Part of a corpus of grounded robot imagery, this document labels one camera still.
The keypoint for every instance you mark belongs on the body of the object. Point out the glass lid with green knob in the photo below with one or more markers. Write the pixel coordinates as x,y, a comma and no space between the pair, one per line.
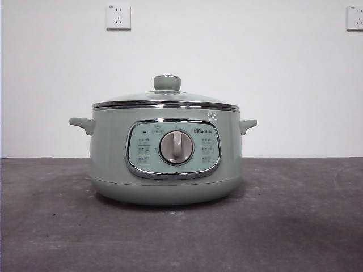
167,83

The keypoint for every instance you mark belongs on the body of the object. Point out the pale green electric cooking pot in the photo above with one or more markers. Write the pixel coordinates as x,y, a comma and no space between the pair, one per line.
113,175

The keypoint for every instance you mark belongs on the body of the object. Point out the white wall socket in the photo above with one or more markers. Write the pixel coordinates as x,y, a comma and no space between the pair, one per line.
118,17
355,18

